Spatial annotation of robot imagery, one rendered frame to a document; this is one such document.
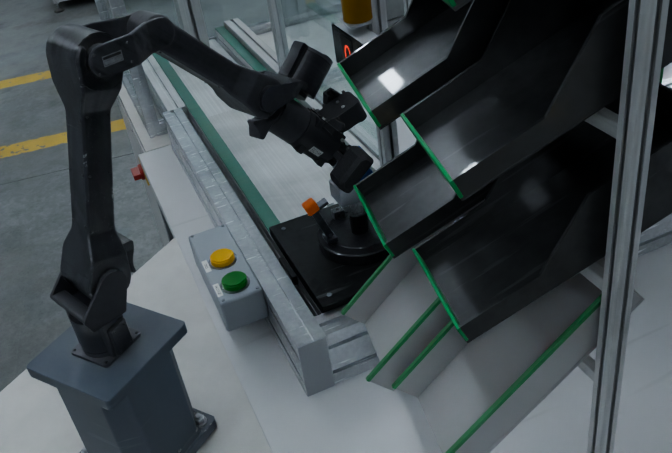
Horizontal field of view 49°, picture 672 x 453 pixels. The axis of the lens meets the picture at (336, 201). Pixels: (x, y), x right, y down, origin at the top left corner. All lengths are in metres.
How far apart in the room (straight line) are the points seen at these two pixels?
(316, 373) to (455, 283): 0.40
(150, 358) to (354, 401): 0.32
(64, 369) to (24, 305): 2.03
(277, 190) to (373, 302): 0.53
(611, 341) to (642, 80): 0.26
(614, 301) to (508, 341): 0.18
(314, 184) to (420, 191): 0.63
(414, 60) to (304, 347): 0.46
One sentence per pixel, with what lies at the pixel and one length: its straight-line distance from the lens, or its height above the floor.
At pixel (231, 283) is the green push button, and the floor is 0.97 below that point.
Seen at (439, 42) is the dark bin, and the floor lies 1.39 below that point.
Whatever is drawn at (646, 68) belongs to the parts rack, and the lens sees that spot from 0.59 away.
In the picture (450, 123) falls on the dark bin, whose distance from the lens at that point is 0.70.
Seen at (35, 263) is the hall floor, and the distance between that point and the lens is 3.23.
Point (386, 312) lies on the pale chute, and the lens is 1.00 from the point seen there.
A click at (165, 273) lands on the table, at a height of 0.86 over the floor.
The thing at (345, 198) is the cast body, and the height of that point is 1.07.
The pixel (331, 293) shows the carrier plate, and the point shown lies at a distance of 1.12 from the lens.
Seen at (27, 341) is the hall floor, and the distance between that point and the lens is 2.85.
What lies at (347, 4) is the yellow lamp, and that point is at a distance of 1.25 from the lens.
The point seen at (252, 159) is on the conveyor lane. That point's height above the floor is 0.92.
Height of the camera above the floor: 1.69
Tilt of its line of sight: 33 degrees down
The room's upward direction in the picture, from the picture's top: 9 degrees counter-clockwise
